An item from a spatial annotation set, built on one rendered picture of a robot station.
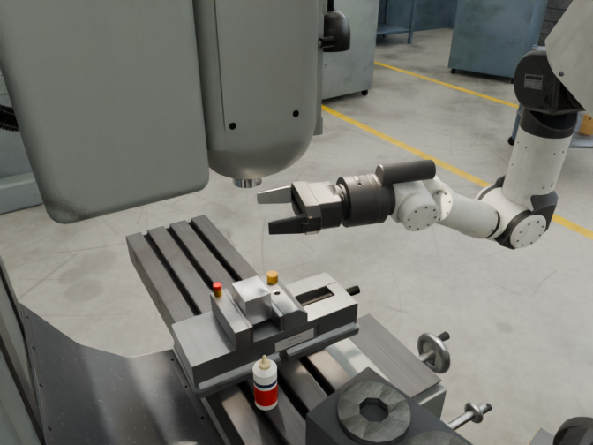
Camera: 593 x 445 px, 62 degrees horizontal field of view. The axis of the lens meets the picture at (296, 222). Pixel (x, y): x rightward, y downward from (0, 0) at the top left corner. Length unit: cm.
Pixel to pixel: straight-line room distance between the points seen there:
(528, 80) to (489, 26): 583
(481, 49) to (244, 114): 626
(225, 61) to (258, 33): 5
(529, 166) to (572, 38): 30
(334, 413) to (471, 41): 638
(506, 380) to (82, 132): 205
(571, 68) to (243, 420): 72
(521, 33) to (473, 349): 482
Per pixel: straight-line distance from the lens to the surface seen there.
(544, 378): 241
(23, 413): 68
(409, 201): 84
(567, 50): 77
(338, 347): 116
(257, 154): 67
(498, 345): 248
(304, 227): 77
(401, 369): 126
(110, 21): 54
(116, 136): 56
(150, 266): 126
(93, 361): 103
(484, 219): 99
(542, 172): 100
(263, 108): 64
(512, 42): 669
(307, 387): 93
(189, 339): 94
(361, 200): 81
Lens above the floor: 162
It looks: 31 degrees down
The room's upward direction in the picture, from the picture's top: straight up
